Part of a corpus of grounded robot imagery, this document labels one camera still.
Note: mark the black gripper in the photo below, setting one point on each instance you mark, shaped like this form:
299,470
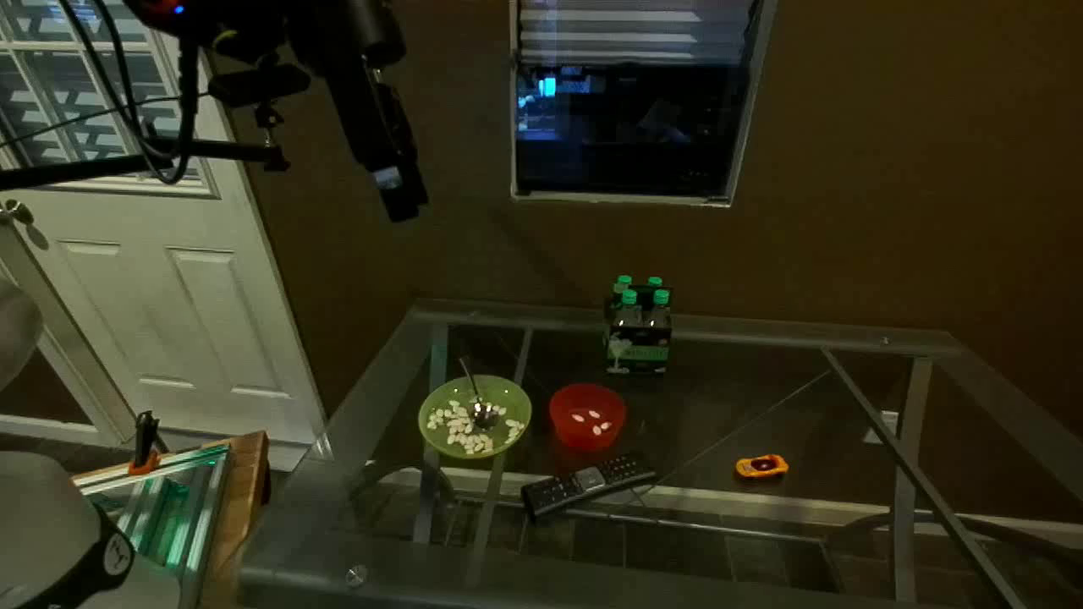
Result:
358,56

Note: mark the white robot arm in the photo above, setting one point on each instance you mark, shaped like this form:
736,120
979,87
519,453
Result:
45,531

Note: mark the white panel door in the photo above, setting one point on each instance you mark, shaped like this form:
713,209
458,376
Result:
169,293

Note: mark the metal door latch lever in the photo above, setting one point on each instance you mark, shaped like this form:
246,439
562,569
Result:
23,221

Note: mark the green plate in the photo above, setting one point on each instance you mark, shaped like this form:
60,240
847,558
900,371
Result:
440,398

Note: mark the white framed window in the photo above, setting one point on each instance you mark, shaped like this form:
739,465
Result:
631,138

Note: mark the metal spoon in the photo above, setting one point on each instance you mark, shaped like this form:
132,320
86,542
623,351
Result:
480,409

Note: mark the pale pistachio nuts heap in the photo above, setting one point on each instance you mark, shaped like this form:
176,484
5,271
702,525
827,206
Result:
592,422
458,429

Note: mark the white window blinds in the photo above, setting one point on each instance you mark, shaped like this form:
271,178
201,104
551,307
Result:
631,36

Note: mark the green capped bottle pack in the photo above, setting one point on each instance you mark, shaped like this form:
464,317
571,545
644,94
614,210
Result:
636,340

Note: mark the red bowl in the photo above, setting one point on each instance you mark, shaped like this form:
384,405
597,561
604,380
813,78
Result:
588,435

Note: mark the wooden cabinet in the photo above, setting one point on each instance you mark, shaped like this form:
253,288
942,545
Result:
241,496

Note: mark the black remote control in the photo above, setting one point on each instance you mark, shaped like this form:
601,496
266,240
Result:
588,484

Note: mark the black orange clamp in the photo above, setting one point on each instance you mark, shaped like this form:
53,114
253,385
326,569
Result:
143,442

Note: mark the small orange black gadget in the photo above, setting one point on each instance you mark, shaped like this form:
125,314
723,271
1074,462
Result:
762,470

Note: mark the white trash bin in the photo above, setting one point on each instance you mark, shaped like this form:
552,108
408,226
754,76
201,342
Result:
882,429

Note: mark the black camera on boom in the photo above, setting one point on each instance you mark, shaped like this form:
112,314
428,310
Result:
254,87

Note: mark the glass table with metal frame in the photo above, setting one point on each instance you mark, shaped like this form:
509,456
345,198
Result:
326,518

